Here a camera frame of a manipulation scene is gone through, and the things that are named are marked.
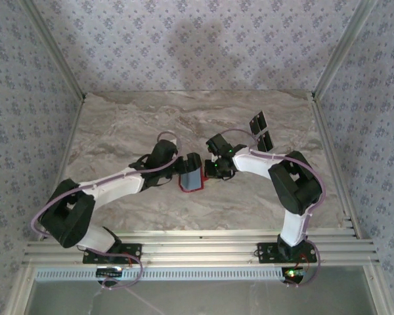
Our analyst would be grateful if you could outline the right controller board with LED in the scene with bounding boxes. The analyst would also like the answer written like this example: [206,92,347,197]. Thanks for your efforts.
[283,267,309,280]

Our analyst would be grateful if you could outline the grey slotted cable duct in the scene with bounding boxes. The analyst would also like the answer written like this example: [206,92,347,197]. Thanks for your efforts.
[34,266,371,282]

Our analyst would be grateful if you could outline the aluminium mounting rail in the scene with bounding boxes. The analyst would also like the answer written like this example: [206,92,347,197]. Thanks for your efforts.
[21,228,380,267]

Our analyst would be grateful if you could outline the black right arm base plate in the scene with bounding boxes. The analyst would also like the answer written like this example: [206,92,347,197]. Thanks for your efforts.
[256,241,318,264]

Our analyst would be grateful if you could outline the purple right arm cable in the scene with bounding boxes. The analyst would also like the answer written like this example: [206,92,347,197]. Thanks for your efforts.
[220,127,326,290]

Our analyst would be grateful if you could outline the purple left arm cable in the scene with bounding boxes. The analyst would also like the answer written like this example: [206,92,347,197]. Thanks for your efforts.
[30,131,183,293]

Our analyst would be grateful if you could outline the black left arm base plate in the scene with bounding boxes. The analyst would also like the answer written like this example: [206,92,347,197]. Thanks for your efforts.
[82,243,143,265]

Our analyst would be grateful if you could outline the aluminium frame post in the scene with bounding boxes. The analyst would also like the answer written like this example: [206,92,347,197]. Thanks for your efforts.
[312,0,379,99]
[21,0,87,100]

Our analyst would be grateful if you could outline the aluminium side rail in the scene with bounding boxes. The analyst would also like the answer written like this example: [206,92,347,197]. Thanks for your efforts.
[309,93,362,238]

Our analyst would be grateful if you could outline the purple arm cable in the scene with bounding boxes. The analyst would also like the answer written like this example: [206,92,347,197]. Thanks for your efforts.
[30,131,183,293]
[220,127,326,290]

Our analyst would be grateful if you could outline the left controller board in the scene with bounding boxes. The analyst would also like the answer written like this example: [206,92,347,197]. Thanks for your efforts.
[96,266,124,279]

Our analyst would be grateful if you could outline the red leather card holder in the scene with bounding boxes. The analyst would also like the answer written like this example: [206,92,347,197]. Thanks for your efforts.
[177,166,215,194]

